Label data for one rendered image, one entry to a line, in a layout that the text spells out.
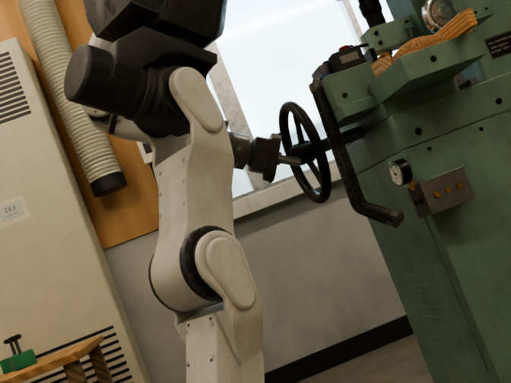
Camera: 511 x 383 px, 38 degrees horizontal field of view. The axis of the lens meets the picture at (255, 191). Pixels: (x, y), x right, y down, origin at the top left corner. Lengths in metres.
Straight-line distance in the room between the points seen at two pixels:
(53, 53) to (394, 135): 1.86
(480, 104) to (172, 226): 0.90
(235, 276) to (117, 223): 2.01
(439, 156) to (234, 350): 0.77
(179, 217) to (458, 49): 0.77
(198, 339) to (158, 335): 1.93
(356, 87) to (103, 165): 1.56
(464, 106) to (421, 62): 0.25
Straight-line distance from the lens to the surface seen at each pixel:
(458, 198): 1.78
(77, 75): 1.42
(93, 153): 3.19
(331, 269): 3.38
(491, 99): 1.96
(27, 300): 3.09
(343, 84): 1.90
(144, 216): 3.32
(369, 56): 1.98
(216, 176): 1.44
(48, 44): 3.35
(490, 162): 1.92
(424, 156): 1.85
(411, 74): 1.71
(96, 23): 1.60
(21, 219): 3.10
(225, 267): 1.34
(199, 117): 1.43
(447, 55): 1.76
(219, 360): 1.36
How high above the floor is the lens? 0.61
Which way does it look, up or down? 4 degrees up
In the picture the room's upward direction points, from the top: 21 degrees counter-clockwise
